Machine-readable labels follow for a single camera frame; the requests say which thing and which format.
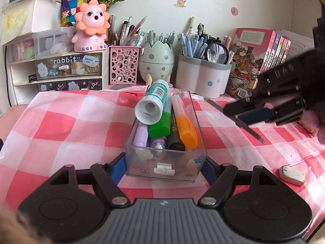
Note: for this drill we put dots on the pink checkered tablecloth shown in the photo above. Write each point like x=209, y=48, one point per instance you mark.
x=76, y=132

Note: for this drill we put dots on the green cap highlighter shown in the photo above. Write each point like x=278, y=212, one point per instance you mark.
x=160, y=127

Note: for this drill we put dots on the orange cap highlighter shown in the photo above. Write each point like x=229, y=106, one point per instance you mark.
x=186, y=129

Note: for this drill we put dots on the cluster of grey-green pens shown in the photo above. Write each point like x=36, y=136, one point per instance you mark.
x=162, y=37

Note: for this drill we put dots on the open white text book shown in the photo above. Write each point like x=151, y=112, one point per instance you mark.
x=299, y=45

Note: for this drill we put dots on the black marker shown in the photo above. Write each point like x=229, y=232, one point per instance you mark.
x=176, y=142

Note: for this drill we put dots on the colourful puzzle cube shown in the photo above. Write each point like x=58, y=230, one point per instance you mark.
x=76, y=3

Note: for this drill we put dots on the round pink wall sticker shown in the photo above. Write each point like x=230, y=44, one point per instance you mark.
x=234, y=10

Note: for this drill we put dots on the clear plastic pen box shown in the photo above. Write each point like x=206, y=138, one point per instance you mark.
x=165, y=162

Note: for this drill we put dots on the white green glue stick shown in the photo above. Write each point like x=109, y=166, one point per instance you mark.
x=152, y=101

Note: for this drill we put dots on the clear purple cartoon pen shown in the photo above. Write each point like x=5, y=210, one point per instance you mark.
x=158, y=143

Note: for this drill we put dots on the clear plastic drawer box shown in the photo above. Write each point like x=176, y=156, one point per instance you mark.
x=45, y=43

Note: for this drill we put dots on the pink lion toy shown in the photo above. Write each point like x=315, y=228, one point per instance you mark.
x=91, y=26

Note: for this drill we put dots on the row of pink books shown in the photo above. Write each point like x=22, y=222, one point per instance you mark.
x=246, y=58

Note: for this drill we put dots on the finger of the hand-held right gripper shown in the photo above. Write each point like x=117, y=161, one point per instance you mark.
x=256, y=115
x=241, y=108

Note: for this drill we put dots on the small purple figurine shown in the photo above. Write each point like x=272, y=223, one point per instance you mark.
x=66, y=12

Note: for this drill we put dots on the cluster of mixed pens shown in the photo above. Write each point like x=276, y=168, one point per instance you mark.
x=130, y=33

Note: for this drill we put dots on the white storage box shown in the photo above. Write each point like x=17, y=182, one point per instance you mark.
x=38, y=19

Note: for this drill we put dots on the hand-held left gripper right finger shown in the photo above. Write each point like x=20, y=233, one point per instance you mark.
x=208, y=170

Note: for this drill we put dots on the clear vase with brown pebbles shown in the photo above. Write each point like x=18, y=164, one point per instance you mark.
x=112, y=28

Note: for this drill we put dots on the green egg pen holder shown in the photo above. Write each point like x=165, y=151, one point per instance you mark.
x=156, y=58

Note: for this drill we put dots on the person's right hand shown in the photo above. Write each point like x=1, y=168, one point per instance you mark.
x=311, y=122

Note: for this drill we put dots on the white grey flower pen holder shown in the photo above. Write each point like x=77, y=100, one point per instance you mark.
x=198, y=78

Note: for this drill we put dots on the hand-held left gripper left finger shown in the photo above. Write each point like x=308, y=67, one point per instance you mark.
x=118, y=168

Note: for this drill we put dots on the pink perforated pen holder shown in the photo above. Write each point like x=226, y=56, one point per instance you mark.
x=124, y=64

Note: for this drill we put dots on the grey white eraser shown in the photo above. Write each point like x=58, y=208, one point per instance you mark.
x=292, y=175

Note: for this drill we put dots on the brown animal wall sticker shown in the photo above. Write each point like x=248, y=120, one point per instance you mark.
x=179, y=2

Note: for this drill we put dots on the pink cartoon comic book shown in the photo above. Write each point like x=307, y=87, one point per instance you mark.
x=275, y=53
x=287, y=49
x=283, y=50
x=279, y=52

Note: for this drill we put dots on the cluster of blue black pens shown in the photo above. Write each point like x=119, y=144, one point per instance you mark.
x=193, y=44

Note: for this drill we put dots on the magnifying glass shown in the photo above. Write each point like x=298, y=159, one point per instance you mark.
x=217, y=53

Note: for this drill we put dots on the white desk drawer organizer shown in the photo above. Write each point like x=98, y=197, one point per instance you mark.
x=22, y=78

